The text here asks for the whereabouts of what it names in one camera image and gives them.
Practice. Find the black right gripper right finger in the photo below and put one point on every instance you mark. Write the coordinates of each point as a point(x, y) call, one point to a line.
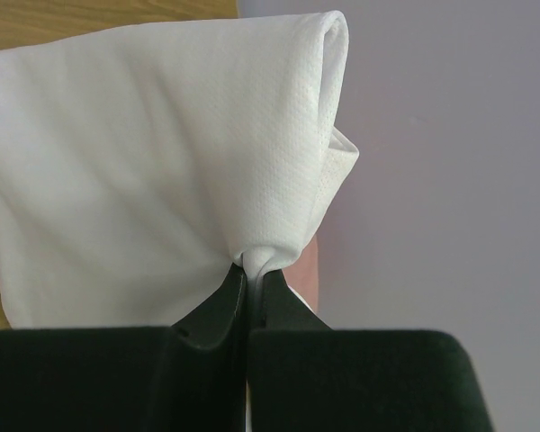
point(275, 306)

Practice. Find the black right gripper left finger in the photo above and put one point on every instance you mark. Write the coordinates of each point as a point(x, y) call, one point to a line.
point(212, 323)

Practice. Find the white t shirt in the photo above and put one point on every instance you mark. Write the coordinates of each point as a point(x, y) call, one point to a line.
point(138, 164)

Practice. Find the pink folded t shirt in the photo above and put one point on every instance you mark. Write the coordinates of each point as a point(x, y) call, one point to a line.
point(303, 274)

